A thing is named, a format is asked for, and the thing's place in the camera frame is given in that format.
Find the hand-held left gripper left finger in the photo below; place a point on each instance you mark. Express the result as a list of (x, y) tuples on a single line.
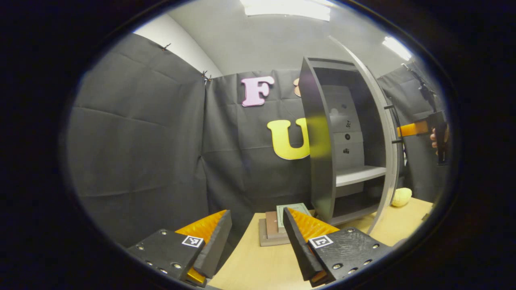
[(215, 245)]

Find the brown book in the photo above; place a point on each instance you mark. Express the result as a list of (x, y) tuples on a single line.
[(272, 225)]

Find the small ceiling light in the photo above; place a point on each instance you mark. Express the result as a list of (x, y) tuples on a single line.
[(397, 47)]

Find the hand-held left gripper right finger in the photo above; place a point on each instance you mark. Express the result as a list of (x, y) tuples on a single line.
[(298, 245)]

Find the dark grey cabinet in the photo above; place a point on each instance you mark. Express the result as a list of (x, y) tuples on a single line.
[(320, 161)]

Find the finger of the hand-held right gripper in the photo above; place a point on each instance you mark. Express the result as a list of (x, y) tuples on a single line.
[(413, 129)]

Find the black backdrop cloth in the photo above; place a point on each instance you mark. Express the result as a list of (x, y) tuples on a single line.
[(137, 141)]

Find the long ceiling light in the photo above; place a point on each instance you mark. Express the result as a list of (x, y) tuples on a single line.
[(286, 9)]

